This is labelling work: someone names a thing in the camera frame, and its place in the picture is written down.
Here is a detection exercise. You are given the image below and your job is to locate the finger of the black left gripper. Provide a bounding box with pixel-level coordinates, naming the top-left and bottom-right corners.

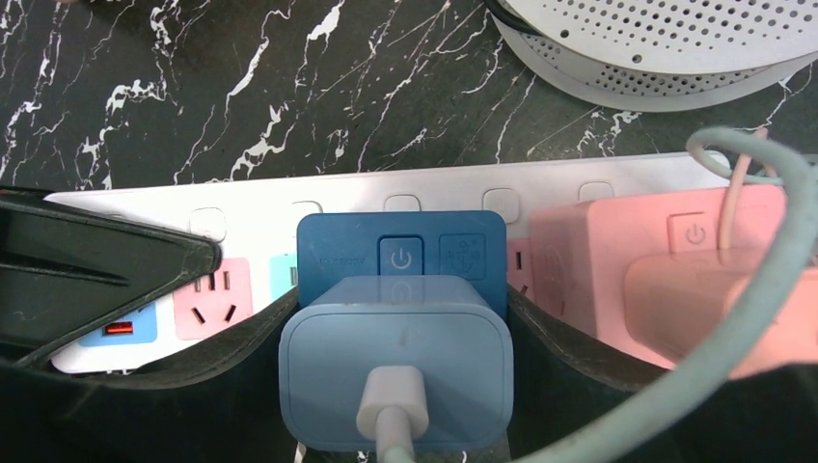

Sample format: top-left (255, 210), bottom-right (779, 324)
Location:
top-left (1, 187), bottom-right (222, 368)

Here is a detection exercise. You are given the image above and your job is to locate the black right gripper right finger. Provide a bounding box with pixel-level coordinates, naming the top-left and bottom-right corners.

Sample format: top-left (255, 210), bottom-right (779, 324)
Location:
top-left (507, 289), bottom-right (817, 462)

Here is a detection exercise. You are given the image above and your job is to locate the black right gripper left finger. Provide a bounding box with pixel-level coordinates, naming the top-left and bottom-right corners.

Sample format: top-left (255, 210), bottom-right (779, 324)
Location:
top-left (1, 290), bottom-right (298, 462)

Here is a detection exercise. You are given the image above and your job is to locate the light blue usb charger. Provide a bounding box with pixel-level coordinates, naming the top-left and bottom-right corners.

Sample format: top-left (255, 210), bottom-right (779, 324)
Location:
top-left (278, 275), bottom-right (514, 461)

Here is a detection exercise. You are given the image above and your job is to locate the pink cube adapter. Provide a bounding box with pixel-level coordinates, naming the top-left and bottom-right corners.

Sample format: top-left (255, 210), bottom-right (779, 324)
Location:
top-left (530, 185), bottom-right (785, 368)

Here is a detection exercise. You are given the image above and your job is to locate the white colourful power strip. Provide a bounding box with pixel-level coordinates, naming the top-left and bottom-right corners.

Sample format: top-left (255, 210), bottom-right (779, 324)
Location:
top-left (41, 150), bottom-right (733, 375)

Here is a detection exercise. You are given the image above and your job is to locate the blue cube adapter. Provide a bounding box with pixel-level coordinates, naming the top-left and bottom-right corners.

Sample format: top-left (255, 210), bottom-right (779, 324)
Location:
top-left (296, 210), bottom-right (507, 318)

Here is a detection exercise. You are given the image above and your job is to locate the white perforated round speaker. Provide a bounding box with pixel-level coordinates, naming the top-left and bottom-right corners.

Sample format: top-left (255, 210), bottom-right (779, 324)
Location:
top-left (487, 0), bottom-right (817, 113)

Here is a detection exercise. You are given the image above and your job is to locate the light blue cable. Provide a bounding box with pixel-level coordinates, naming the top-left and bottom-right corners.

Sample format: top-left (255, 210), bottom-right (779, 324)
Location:
top-left (510, 126), bottom-right (818, 463)

